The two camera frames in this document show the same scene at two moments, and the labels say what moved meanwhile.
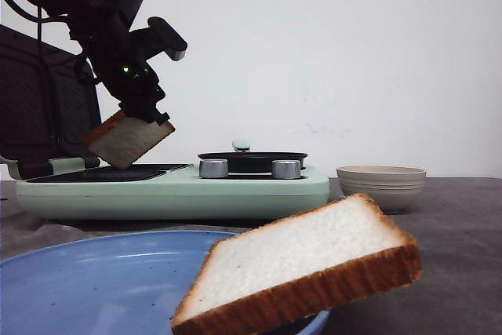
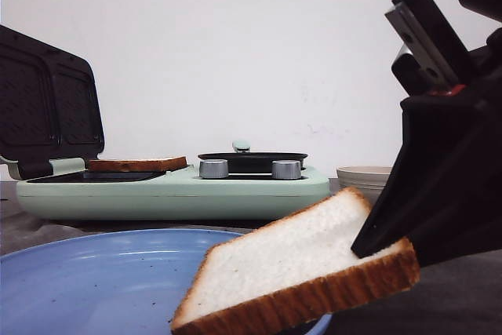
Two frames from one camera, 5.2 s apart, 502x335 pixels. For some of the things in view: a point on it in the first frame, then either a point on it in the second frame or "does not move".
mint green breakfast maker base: [169, 193] does not move
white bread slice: [297, 263] does not move
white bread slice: [122, 140] to [136, 165]
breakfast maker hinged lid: [49, 100] does not move
